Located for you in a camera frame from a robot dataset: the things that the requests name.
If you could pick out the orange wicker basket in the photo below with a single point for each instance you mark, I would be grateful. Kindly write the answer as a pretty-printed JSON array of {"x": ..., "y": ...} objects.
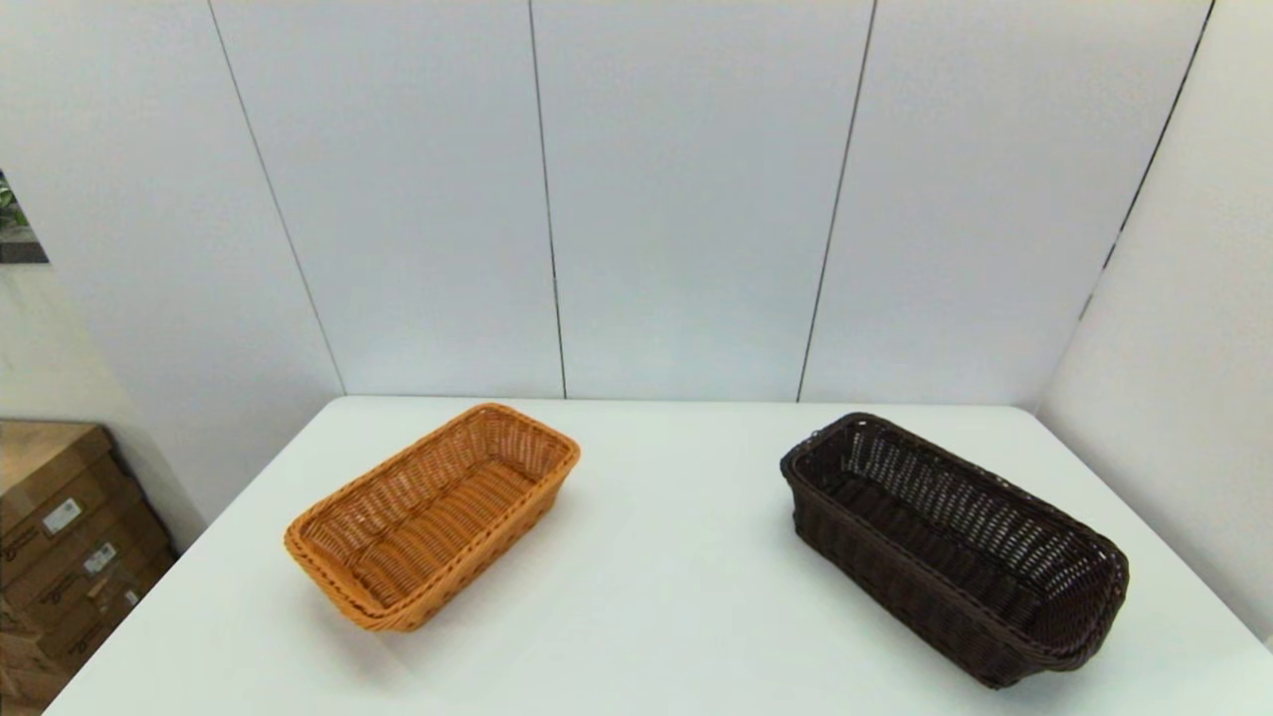
[{"x": 428, "y": 517}]

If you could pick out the dark brown wicker basket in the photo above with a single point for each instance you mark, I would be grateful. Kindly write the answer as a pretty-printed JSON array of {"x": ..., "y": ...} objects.
[{"x": 945, "y": 557}]

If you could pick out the green plant on dark ledge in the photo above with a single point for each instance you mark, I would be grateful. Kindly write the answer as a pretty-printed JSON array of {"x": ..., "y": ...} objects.
[{"x": 15, "y": 214}]

